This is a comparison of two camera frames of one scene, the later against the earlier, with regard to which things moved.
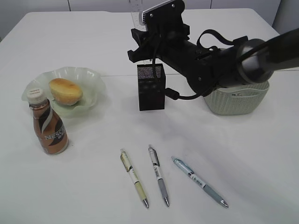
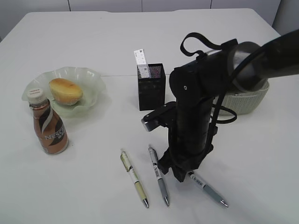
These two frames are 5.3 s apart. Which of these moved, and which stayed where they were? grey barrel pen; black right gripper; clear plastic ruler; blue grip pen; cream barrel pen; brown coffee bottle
Moved: black right gripper; clear plastic ruler
Stayed: grey barrel pen; brown coffee bottle; cream barrel pen; blue grip pen
